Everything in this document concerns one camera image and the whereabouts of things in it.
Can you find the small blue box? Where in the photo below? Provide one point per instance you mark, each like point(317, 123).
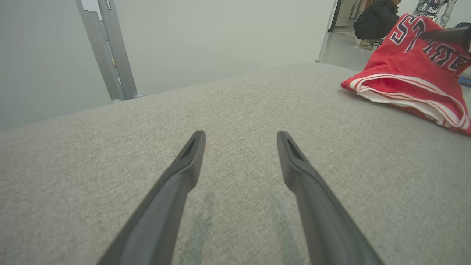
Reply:
point(465, 81)

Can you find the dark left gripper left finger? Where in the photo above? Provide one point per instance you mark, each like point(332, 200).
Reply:
point(165, 206)

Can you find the red jersey with white trim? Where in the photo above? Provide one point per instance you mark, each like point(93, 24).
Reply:
point(404, 66)

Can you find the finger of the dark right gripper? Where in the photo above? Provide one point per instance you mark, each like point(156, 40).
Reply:
point(449, 35)

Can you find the crouching person in black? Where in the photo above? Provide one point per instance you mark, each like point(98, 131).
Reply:
point(375, 20)

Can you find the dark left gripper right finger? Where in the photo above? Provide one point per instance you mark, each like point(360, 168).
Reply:
point(320, 209)

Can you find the grey metal frame post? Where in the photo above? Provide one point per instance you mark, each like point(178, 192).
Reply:
point(110, 55)

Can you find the dark door frame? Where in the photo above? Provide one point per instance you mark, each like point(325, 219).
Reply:
point(334, 14)

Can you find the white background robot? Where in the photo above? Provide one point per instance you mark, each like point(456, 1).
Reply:
point(432, 7)

